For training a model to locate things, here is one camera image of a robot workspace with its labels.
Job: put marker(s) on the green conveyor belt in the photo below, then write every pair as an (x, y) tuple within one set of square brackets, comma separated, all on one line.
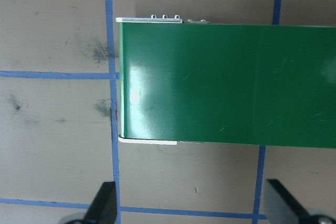
[(223, 82)]

